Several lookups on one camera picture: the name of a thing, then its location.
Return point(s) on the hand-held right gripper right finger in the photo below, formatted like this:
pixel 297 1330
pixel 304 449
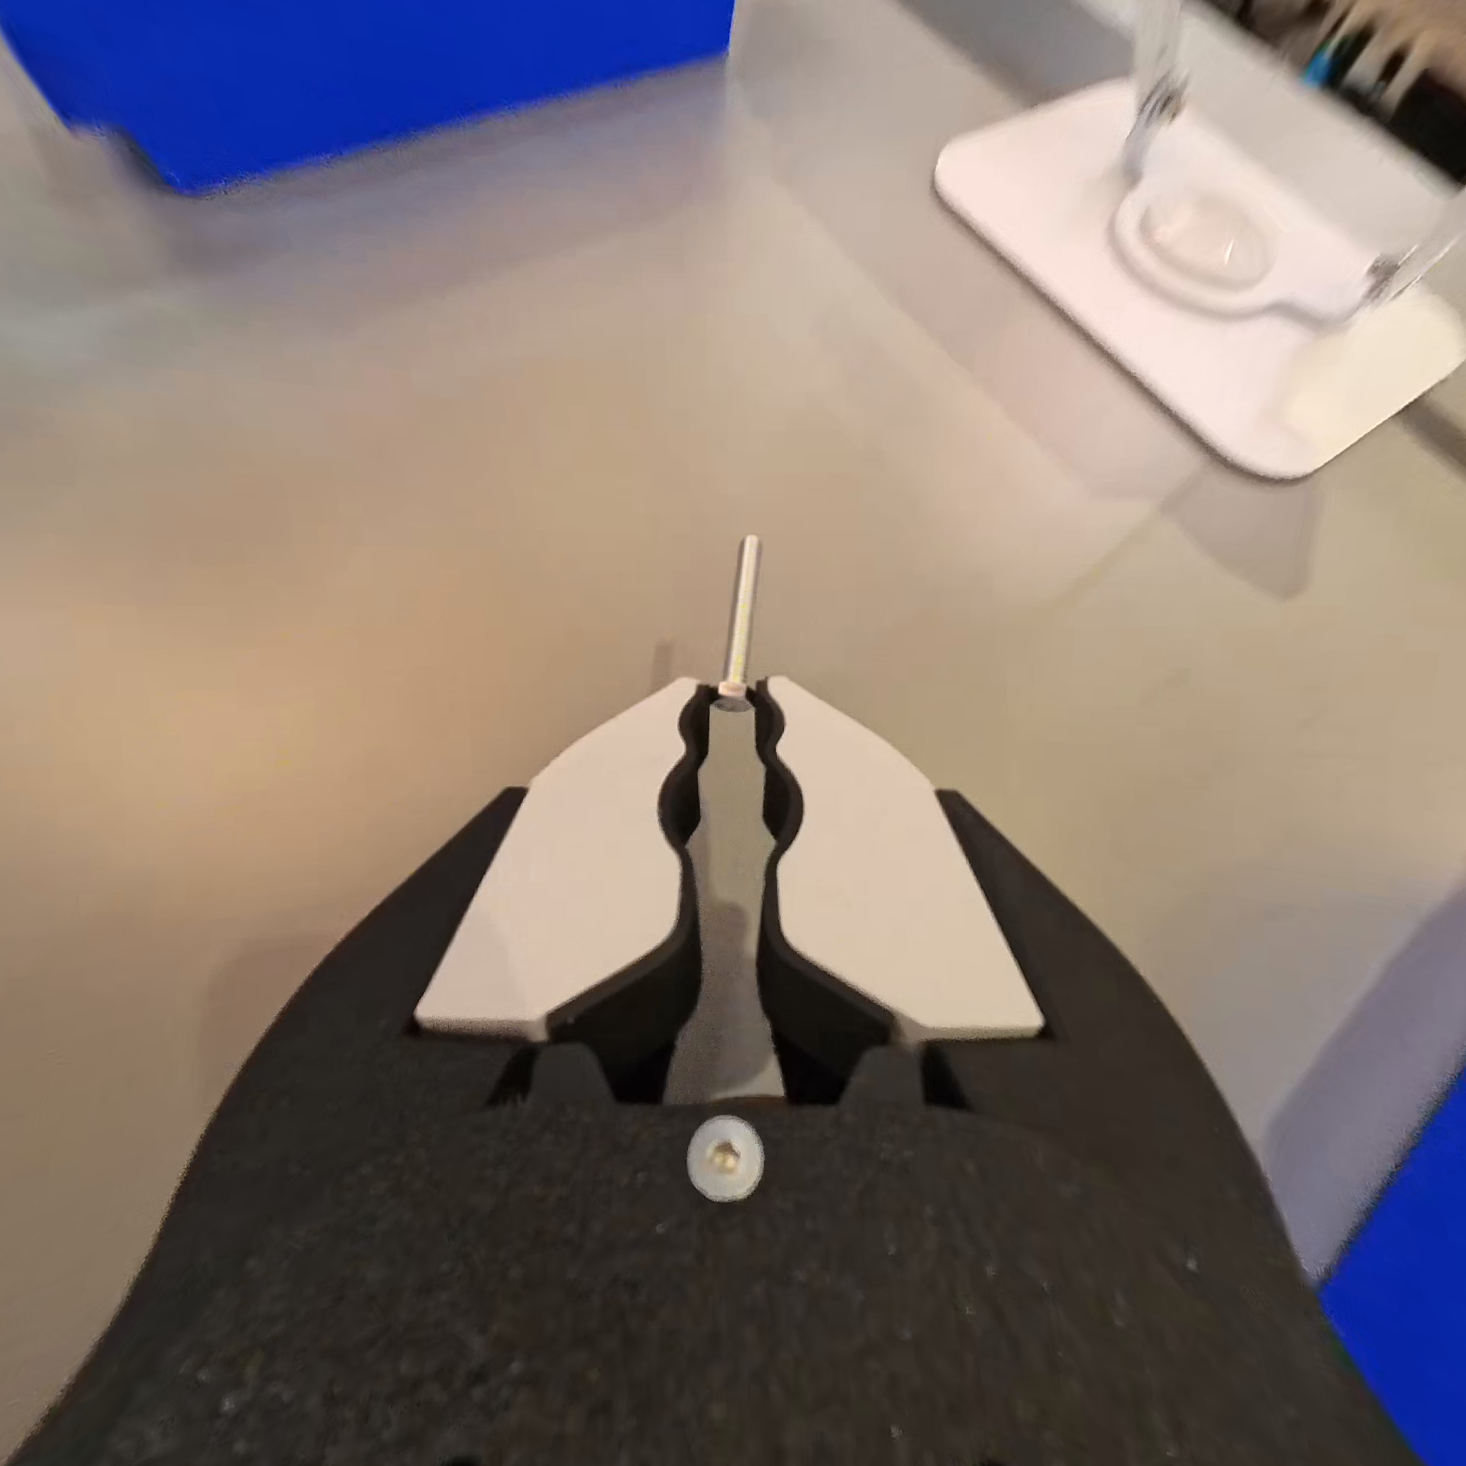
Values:
pixel 904 895

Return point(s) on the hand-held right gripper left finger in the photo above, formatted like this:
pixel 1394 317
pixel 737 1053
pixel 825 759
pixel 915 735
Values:
pixel 561 895

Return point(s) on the steel hex bolt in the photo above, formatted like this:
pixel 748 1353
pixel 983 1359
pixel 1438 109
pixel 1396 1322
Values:
pixel 741 619

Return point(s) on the grey desk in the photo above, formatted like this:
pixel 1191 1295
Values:
pixel 400 517

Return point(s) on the white display stand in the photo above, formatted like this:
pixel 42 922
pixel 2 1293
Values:
pixel 1202 264

